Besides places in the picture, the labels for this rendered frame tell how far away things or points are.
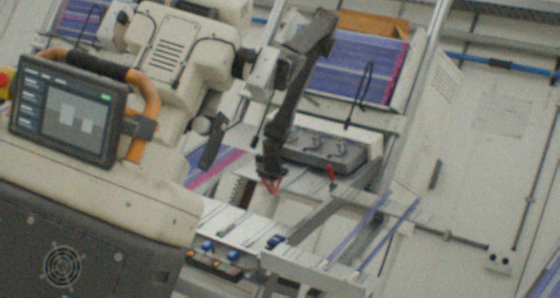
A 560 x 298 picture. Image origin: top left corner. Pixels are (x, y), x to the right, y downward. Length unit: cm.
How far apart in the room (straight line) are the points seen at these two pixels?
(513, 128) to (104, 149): 315
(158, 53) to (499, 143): 275
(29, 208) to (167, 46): 59
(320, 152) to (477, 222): 160
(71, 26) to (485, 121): 223
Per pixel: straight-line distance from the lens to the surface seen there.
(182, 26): 212
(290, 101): 273
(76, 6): 434
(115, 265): 167
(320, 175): 302
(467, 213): 449
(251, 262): 266
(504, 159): 450
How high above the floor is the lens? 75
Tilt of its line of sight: 8 degrees up
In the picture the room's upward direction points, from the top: 21 degrees clockwise
